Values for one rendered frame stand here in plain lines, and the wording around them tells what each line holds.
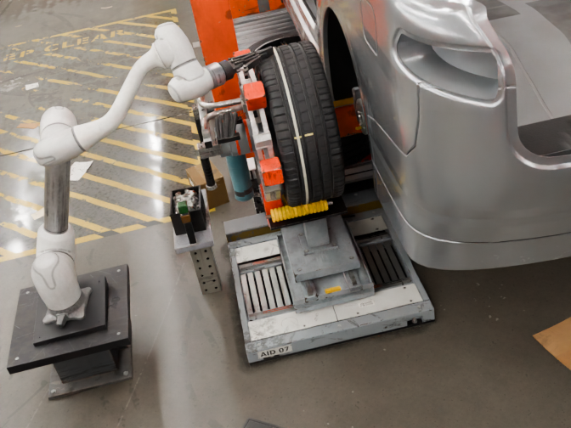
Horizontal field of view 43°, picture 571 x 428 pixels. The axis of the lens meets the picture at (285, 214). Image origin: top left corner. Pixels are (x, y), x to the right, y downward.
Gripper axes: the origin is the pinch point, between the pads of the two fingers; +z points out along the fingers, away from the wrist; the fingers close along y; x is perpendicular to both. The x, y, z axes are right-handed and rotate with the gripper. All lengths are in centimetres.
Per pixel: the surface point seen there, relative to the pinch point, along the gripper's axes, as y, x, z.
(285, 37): -154, -72, 102
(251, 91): 13.9, -4.8, -16.5
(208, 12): -43.1, 6.3, 0.6
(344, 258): 22, -97, 8
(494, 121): 118, 16, -4
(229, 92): -42, -32, 2
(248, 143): -0.3, -33.8, -15.2
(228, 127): 8.2, -18.3, -26.0
